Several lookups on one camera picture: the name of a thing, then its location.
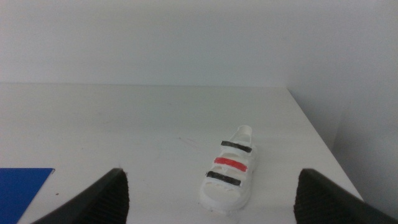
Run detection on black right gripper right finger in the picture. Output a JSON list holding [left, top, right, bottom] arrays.
[[293, 168, 398, 224]]

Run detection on white sandal black red straps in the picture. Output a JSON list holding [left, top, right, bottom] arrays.
[[198, 124, 259, 216]]

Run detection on blue rectangular mat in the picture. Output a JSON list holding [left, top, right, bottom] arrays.
[[0, 167, 55, 224]]

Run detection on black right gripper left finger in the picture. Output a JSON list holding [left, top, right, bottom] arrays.
[[30, 168, 131, 224]]

